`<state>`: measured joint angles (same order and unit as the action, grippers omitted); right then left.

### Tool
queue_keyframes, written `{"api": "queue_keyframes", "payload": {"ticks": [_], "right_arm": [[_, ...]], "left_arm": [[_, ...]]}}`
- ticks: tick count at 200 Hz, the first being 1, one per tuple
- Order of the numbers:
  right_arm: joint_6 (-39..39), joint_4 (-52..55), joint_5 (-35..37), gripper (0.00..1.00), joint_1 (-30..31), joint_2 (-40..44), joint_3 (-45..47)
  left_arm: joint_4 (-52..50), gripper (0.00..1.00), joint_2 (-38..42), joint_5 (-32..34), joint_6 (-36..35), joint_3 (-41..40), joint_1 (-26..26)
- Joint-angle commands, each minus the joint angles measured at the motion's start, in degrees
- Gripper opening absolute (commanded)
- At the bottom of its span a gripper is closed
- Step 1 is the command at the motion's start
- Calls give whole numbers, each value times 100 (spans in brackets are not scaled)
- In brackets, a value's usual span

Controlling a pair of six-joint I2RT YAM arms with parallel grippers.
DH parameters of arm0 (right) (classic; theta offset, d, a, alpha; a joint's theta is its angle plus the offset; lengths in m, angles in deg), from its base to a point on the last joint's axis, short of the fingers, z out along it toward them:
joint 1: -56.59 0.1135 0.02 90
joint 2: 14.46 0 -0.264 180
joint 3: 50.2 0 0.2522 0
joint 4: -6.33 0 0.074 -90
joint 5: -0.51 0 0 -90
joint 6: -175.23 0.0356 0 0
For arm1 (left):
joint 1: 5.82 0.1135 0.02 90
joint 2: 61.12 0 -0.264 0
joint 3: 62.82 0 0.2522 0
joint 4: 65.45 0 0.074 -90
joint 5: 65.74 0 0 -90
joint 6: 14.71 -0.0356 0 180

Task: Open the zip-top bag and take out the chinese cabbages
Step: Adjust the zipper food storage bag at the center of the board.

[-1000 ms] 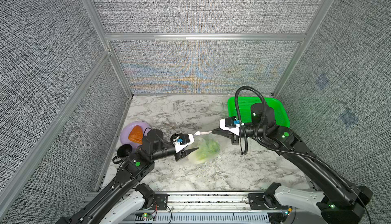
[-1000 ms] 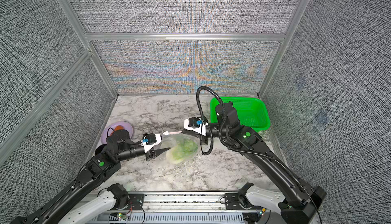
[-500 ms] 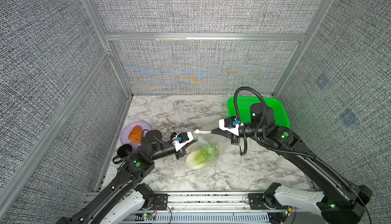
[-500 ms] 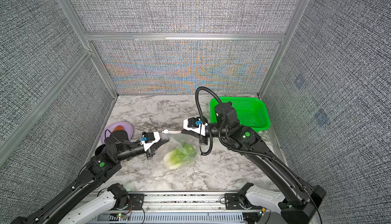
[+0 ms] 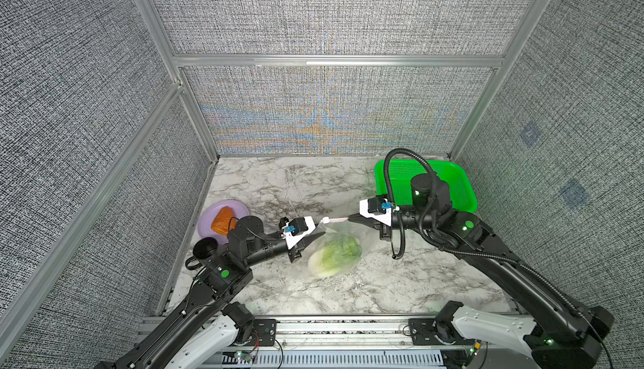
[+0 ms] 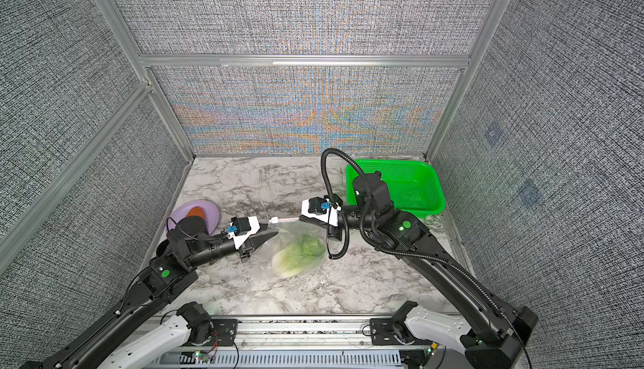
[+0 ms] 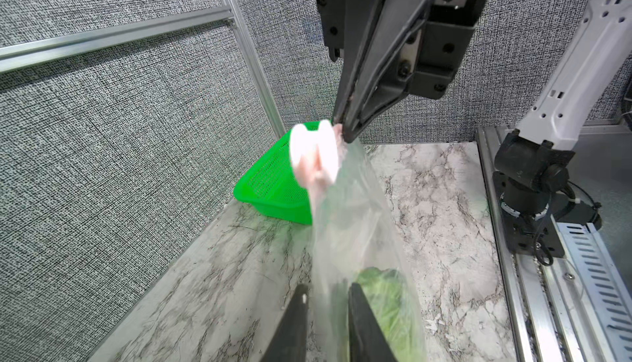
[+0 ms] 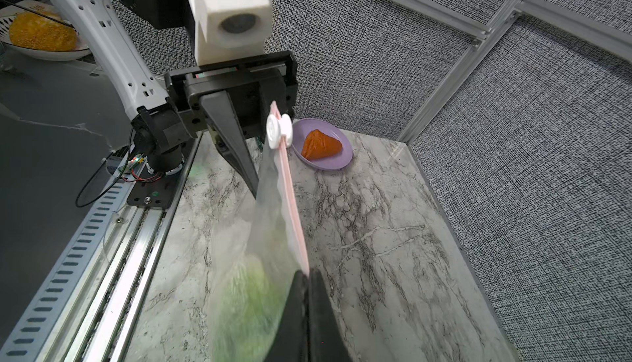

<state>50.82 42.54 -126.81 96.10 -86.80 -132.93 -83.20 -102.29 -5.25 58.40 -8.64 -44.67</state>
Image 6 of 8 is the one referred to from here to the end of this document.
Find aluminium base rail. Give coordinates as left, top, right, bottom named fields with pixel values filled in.
left=95, top=314, right=509, bottom=355

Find clear zip-top bag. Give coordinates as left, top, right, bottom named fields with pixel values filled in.
left=252, top=217, right=328, bottom=280

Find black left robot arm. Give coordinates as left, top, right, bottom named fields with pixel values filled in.
left=22, top=213, right=278, bottom=368

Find orange food piece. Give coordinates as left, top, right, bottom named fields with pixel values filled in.
left=186, top=206, right=206, bottom=220

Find green chinese cabbage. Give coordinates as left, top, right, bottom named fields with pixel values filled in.
left=271, top=234, right=326, bottom=278

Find green plastic basket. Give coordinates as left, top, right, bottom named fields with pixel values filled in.
left=357, top=159, right=446, bottom=220

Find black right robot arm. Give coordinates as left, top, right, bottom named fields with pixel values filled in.
left=300, top=172, right=538, bottom=368

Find purple plate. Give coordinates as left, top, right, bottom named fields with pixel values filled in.
left=166, top=200, right=220, bottom=234

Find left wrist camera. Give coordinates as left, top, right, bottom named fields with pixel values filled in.
left=225, top=216, right=261, bottom=250

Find white perforated cable tray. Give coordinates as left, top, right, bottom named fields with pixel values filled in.
left=138, top=350, right=404, bottom=368

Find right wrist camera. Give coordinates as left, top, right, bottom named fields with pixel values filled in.
left=301, top=197, right=340, bottom=219

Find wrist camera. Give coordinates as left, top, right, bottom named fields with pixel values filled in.
left=225, top=216, right=261, bottom=250
left=301, top=197, right=340, bottom=219

